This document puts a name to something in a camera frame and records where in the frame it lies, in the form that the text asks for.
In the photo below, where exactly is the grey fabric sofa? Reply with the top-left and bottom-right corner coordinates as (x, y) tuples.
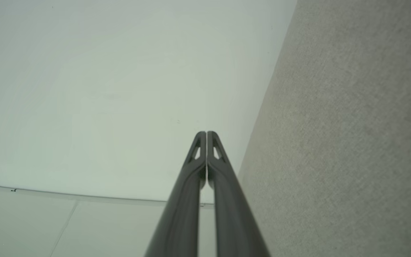
(237, 0), (411, 257)

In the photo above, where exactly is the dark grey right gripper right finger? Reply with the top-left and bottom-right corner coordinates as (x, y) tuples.
(207, 131), (271, 257)

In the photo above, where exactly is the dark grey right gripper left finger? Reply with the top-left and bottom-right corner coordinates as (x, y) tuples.
(145, 131), (207, 257)

